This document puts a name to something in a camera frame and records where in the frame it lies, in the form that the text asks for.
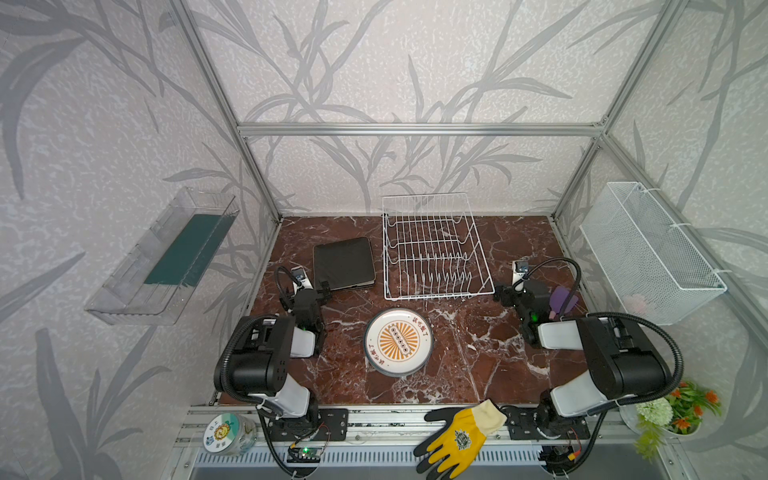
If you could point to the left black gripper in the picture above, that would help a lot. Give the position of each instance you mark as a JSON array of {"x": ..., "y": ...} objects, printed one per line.
[{"x": 309, "y": 291}]

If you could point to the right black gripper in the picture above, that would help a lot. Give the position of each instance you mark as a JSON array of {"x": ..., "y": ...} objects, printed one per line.
[{"x": 515, "y": 294}]

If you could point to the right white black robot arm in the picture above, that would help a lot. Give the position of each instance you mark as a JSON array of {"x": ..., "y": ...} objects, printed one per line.
[{"x": 629, "y": 360}]

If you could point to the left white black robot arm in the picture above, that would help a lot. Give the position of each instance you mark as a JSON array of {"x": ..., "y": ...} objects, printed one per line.
[{"x": 253, "y": 367}]

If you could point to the purple pink brush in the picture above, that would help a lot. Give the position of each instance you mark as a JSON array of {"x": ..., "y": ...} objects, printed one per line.
[{"x": 561, "y": 302}]

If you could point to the pink object in basket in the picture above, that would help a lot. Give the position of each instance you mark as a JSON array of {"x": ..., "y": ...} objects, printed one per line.
[{"x": 636, "y": 304}]

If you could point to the green circuit board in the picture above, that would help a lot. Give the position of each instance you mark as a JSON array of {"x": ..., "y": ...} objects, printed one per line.
[{"x": 303, "y": 454}]

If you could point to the yellow black work glove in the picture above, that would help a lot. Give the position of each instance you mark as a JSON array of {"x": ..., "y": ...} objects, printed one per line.
[{"x": 452, "y": 449}]

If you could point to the artificial flower plant pot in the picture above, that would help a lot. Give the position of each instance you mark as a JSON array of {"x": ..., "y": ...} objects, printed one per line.
[{"x": 678, "y": 414}]

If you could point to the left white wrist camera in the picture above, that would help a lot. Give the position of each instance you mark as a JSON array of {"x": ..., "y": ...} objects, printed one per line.
[{"x": 300, "y": 275}]

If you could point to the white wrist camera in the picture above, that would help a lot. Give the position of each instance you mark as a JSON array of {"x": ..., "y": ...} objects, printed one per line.
[
  {"x": 300, "y": 275},
  {"x": 519, "y": 274}
]

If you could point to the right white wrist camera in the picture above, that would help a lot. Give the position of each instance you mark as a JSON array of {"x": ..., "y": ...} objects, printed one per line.
[{"x": 519, "y": 274}]

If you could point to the white wire dish rack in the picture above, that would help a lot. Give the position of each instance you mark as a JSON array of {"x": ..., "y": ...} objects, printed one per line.
[{"x": 432, "y": 248}]

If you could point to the aluminium mounting rail base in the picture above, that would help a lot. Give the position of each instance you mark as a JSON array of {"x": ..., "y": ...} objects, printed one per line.
[{"x": 371, "y": 435}]

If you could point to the white wire mesh wall basket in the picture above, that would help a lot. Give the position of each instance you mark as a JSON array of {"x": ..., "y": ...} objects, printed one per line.
[{"x": 641, "y": 249}]

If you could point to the clear acrylic wall shelf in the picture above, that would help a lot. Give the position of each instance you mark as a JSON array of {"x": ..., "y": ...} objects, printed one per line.
[{"x": 154, "y": 282}]

